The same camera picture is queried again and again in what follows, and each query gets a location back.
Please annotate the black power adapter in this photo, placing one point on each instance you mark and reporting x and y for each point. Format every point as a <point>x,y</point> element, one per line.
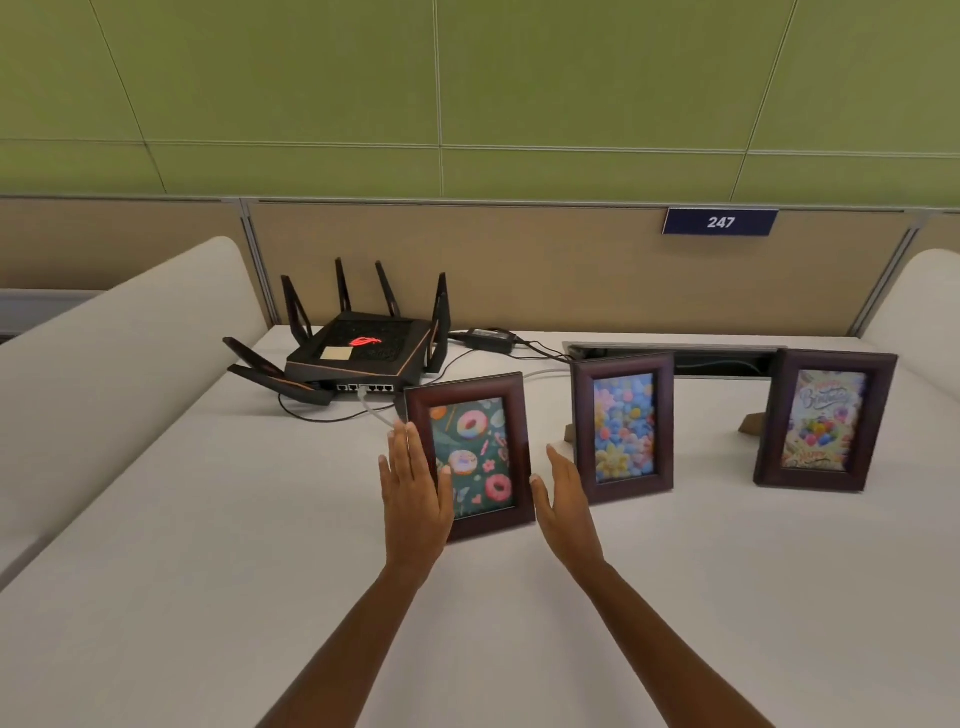
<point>489,340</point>

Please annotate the person's left forearm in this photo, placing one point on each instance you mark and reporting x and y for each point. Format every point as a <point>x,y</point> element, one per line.
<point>352,645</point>

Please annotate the person's left hand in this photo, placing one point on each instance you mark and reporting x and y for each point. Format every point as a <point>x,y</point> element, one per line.
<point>412,510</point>

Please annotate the blue number sign plate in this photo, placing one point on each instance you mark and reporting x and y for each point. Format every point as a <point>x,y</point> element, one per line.
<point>720,223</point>

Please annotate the person's right hand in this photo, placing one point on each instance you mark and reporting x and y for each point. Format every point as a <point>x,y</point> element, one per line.
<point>570,521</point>

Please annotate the beige cubicle partition panel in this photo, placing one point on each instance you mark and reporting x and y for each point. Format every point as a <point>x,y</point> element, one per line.
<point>570,277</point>
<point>105,240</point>

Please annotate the person's left thumb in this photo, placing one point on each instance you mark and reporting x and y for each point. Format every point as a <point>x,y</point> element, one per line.
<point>448,491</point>

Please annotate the person's left little finger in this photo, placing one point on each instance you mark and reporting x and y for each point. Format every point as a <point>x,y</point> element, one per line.
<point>385,476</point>

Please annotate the white rounded desk divider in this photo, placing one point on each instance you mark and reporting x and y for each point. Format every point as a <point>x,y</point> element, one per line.
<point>112,375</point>
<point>919,315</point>

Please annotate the person's right forearm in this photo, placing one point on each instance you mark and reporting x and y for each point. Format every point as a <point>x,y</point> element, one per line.
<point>660,645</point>

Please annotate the person's right thumb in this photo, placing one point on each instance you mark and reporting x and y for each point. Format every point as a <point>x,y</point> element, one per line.
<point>538,495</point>

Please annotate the brown frame with donut picture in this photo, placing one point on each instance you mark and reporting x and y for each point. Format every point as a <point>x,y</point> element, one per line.
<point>480,457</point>

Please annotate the brown frame with flower picture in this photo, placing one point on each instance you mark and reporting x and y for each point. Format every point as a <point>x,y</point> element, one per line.
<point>624,427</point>

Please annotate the yellow sticky note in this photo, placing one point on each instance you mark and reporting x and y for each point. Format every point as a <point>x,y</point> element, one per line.
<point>337,352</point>

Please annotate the black router with antennas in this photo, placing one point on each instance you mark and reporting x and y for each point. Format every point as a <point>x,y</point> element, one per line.
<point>352,352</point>

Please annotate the brown frame with balloon picture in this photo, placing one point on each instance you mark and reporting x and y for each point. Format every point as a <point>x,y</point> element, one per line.
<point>823,420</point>

